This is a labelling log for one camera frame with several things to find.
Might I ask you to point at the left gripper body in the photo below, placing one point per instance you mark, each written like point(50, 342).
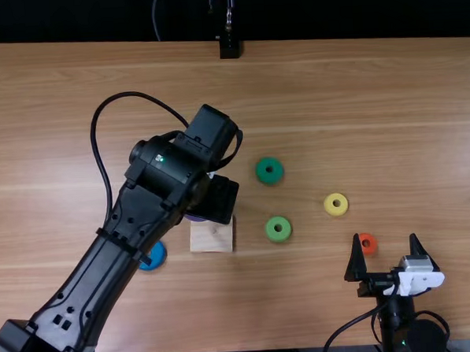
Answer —
point(220, 200)

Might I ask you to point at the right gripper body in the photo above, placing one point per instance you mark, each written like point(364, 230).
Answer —
point(376, 283)

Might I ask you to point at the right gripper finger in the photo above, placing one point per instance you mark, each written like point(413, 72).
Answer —
point(357, 262)
point(419, 248)

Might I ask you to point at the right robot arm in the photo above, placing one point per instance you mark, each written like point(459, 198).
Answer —
point(396, 321)

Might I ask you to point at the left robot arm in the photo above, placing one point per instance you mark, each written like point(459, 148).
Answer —
point(106, 269)

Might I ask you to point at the wooden peg base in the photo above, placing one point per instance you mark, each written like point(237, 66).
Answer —
point(212, 238)

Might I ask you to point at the black clamp stand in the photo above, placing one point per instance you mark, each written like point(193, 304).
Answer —
point(229, 46)

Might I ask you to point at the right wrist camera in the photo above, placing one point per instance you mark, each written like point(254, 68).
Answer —
point(422, 280)

